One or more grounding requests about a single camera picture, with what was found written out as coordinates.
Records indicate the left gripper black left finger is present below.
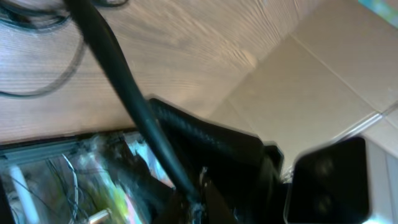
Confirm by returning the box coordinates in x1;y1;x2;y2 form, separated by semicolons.
149;177;196;224

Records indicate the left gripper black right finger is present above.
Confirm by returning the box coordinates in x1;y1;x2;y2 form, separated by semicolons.
199;167;236;224

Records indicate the black USB cable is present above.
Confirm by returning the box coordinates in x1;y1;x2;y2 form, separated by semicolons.
0;0;130;99
63;0;201;203

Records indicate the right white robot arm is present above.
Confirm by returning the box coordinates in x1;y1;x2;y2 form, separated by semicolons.
149;98;397;223

